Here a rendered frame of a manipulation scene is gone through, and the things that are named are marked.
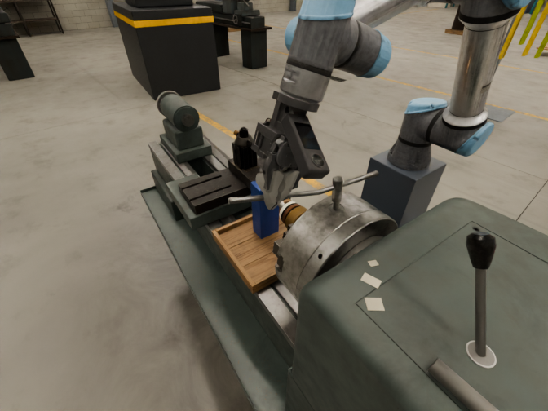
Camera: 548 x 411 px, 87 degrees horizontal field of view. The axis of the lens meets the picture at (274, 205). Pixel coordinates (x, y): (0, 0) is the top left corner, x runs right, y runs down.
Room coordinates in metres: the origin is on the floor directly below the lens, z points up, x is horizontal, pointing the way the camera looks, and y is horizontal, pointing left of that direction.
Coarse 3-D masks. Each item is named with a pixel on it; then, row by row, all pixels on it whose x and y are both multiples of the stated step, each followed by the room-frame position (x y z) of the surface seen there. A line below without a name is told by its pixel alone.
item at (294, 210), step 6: (294, 204) 0.67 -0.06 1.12; (288, 210) 0.65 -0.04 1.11; (294, 210) 0.64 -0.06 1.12; (300, 210) 0.64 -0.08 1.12; (306, 210) 0.63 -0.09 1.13; (282, 216) 0.65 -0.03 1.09; (288, 216) 0.63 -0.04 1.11; (294, 216) 0.62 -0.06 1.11; (288, 222) 0.62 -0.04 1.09; (294, 222) 0.61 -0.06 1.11
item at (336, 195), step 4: (336, 176) 0.51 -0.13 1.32; (340, 176) 0.51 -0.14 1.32; (336, 180) 0.50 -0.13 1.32; (340, 180) 0.50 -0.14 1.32; (336, 184) 0.50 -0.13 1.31; (340, 184) 0.50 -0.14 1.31; (336, 188) 0.50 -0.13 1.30; (340, 188) 0.50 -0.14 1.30; (332, 192) 0.51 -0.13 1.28; (336, 192) 0.50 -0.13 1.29; (340, 192) 0.50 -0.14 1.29; (332, 196) 0.51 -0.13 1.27; (336, 196) 0.50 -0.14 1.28; (340, 196) 0.50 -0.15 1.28; (332, 200) 0.51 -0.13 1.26; (336, 200) 0.50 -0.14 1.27; (340, 200) 0.50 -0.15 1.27; (336, 204) 0.50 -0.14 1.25; (336, 208) 0.51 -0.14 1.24
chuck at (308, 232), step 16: (320, 208) 0.52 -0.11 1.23; (352, 208) 0.51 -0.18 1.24; (368, 208) 0.52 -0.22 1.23; (304, 224) 0.49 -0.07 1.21; (320, 224) 0.47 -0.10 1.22; (336, 224) 0.46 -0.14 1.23; (288, 240) 0.47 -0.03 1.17; (304, 240) 0.45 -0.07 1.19; (320, 240) 0.44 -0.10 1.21; (288, 256) 0.45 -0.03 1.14; (304, 256) 0.42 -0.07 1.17; (288, 272) 0.43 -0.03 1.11; (288, 288) 0.42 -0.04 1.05
